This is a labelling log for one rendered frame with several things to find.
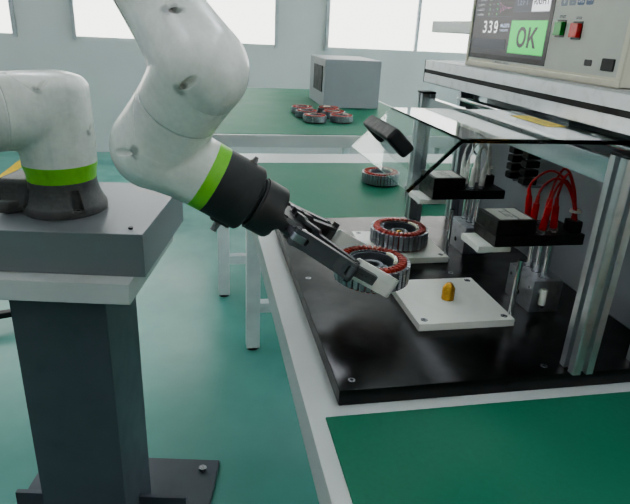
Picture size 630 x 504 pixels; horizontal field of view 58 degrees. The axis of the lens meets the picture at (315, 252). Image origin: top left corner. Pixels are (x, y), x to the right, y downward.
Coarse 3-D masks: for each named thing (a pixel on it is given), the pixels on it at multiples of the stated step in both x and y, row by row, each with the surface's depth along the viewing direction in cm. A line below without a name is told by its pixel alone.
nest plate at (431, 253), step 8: (352, 232) 115; (360, 232) 115; (368, 232) 116; (360, 240) 111; (368, 240) 111; (424, 248) 108; (432, 248) 109; (408, 256) 104; (416, 256) 104; (424, 256) 105; (432, 256) 105; (440, 256) 105
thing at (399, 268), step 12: (348, 252) 85; (360, 252) 86; (372, 252) 86; (384, 252) 86; (396, 252) 85; (372, 264) 85; (384, 264) 86; (396, 264) 82; (408, 264) 82; (336, 276) 82; (396, 276) 79; (408, 276) 82; (360, 288) 79; (396, 288) 80
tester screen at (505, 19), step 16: (480, 0) 102; (496, 0) 96; (512, 0) 91; (480, 16) 102; (496, 16) 96; (512, 16) 91; (528, 16) 87; (544, 16) 83; (480, 32) 102; (480, 48) 102
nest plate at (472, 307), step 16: (416, 288) 91; (432, 288) 92; (464, 288) 92; (480, 288) 93; (400, 304) 88; (416, 304) 86; (432, 304) 86; (448, 304) 87; (464, 304) 87; (480, 304) 87; (496, 304) 87; (416, 320) 81; (432, 320) 81; (448, 320) 82; (464, 320) 82; (480, 320) 82; (496, 320) 83; (512, 320) 83
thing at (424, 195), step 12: (432, 180) 104; (444, 180) 104; (456, 180) 104; (420, 192) 109; (432, 192) 104; (444, 192) 104; (456, 192) 105; (468, 192) 105; (480, 192) 106; (492, 192) 106; (504, 192) 107; (468, 204) 112; (480, 204) 108; (468, 216) 111
